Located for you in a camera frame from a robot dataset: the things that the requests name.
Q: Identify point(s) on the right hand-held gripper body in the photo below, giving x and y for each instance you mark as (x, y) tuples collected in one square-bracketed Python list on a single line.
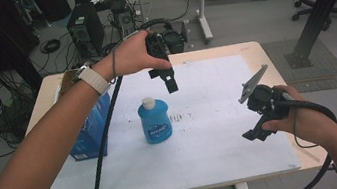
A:
[(263, 99)]

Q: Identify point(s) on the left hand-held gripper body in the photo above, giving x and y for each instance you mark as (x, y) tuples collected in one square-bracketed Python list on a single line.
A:
[(175, 41)]

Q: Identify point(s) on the blue bottle with white cap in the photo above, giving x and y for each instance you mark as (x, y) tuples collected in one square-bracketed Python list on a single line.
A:
[(155, 123)]

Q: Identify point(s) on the blue cardboard box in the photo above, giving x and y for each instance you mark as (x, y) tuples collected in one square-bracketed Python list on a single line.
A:
[(92, 139)]

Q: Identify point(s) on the person's left hand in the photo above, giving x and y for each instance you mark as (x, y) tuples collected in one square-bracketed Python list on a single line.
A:
[(130, 56)]

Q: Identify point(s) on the person's right hand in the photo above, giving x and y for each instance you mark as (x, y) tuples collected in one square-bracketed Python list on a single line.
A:
[(309, 124)]

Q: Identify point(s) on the small dark computer tower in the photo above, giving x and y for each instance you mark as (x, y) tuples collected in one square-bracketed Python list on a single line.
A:
[(125, 20)]

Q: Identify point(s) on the white-band wristwatch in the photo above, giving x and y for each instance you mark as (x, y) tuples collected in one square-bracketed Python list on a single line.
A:
[(95, 80)]

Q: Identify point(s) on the grey floor mat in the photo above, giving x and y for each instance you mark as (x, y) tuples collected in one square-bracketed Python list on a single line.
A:
[(322, 75)]

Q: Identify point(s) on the black computer tower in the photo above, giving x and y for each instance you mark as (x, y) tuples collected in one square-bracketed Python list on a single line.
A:
[(86, 29)]

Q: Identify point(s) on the black office chair base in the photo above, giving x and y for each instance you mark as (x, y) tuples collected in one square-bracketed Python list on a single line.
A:
[(318, 8)]

